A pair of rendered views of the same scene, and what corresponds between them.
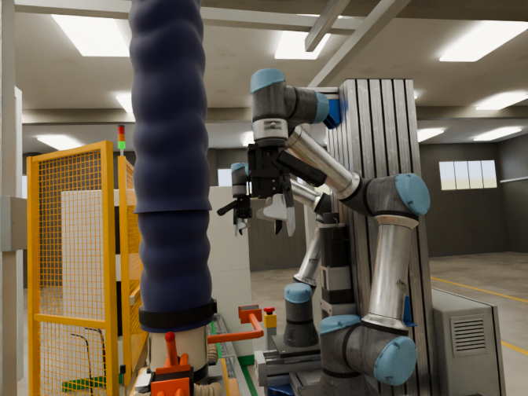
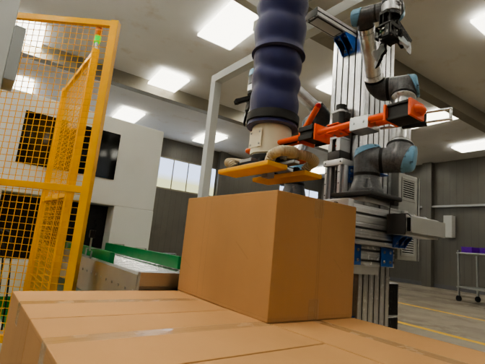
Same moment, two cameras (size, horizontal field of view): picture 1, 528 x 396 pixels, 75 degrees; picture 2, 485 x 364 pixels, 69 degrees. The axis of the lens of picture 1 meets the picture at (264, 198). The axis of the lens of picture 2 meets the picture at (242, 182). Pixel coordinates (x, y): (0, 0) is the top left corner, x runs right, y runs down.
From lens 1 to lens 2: 1.27 m
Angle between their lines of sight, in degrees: 25
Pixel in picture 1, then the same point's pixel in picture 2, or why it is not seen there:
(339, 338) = (375, 151)
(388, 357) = (413, 151)
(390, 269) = not seen: hidden behind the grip
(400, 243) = not seen: hidden behind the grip
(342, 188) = (377, 75)
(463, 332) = (406, 187)
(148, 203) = (281, 37)
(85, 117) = not seen: outside the picture
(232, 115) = (123, 79)
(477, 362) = (410, 206)
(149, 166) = (286, 15)
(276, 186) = (397, 33)
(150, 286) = (273, 92)
